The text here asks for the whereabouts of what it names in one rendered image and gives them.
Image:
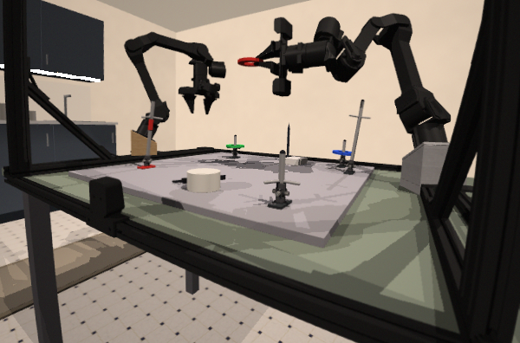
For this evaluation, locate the beige cylinder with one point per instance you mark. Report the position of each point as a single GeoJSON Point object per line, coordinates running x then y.
{"type": "Point", "coordinates": [203, 180]}

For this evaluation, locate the red ring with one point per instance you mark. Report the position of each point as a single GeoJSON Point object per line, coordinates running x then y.
{"type": "Point", "coordinates": [248, 61]}

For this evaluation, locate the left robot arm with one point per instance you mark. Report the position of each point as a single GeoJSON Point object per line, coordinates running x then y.
{"type": "Point", "coordinates": [192, 49]}

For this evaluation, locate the blue ring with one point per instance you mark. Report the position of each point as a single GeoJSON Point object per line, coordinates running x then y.
{"type": "Point", "coordinates": [339, 152]}

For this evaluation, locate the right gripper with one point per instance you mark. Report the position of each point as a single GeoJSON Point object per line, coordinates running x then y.
{"type": "Point", "coordinates": [291, 57]}

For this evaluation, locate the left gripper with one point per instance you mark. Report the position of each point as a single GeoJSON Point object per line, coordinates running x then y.
{"type": "Point", "coordinates": [189, 98]}

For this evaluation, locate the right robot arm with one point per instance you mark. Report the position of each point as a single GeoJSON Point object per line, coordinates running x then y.
{"type": "Point", "coordinates": [417, 104]}

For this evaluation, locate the grey post with red foot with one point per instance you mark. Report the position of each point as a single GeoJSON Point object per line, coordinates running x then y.
{"type": "Point", "coordinates": [147, 160]}

